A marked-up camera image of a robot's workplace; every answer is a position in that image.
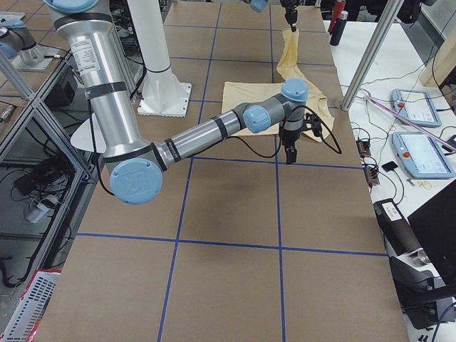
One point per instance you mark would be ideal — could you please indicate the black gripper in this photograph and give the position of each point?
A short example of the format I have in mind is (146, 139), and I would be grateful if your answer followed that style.
(290, 14)
(289, 139)

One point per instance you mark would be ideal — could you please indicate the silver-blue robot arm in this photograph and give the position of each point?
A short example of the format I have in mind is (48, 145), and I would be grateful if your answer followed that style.
(135, 164)
(259, 5)

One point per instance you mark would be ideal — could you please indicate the black water bottle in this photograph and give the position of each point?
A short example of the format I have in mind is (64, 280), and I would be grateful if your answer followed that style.
(338, 28)

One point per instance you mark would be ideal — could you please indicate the red water bottle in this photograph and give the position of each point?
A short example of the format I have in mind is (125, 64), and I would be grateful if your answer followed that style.
(338, 8)

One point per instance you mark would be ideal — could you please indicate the near blue teach pendant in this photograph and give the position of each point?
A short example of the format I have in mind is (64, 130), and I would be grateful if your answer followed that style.
(421, 157)

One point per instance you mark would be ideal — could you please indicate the blue teach pendant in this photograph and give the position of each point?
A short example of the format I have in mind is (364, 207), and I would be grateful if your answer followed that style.
(421, 157)
(416, 106)

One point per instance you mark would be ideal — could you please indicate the far blue teach pendant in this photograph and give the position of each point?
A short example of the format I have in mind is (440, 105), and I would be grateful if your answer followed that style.
(416, 106)

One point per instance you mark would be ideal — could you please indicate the reacher grabber stick tool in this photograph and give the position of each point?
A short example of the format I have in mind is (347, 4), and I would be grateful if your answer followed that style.
(410, 123)

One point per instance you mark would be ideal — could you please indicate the black monitor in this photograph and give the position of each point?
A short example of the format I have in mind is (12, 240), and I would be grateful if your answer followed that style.
(434, 226)

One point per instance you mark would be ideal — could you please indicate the white perforated plastic basket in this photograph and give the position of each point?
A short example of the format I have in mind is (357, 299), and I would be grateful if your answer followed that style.
(25, 320)

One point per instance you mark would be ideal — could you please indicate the aluminium frame post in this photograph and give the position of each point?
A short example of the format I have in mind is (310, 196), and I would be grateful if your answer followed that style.
(382, 28)

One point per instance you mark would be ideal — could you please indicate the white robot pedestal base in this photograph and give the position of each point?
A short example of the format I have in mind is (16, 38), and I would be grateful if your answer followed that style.
(162, 93)

